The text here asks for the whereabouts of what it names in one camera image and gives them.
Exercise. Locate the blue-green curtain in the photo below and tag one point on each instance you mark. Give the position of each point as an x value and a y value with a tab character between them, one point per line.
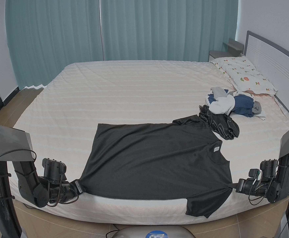
55	33
169	21

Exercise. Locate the blue knitted garment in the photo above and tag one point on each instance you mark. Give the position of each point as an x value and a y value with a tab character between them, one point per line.
243	106

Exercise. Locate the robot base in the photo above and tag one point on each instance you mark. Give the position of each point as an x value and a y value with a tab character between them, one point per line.
134	233

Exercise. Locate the bed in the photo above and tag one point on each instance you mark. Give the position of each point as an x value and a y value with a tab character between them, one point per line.
124	93

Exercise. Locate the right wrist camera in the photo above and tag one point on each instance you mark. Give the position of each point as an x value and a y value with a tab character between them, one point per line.
252	173

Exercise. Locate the black T-shirt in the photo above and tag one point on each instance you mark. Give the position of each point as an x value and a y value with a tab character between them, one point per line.
154	162

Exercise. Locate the black satin garment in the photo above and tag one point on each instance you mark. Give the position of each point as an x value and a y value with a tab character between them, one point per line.
221	128

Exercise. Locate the white garment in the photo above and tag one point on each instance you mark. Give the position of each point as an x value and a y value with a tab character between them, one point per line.
221	106

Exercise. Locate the pale grey garment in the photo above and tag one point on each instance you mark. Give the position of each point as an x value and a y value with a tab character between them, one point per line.
220	92

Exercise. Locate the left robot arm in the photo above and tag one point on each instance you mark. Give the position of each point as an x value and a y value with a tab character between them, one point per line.
10	142

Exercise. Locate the grey bedside table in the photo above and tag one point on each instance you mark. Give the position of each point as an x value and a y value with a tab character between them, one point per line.
231	47

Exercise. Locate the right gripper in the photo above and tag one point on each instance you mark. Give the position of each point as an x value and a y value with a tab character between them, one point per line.
244	186

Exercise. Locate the white printed pillow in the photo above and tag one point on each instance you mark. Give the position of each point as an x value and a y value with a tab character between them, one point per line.
246	75

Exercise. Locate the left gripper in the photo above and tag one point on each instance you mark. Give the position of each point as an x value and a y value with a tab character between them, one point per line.
72	190

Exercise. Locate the cream garment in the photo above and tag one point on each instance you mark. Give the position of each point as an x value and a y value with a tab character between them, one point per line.
260	116

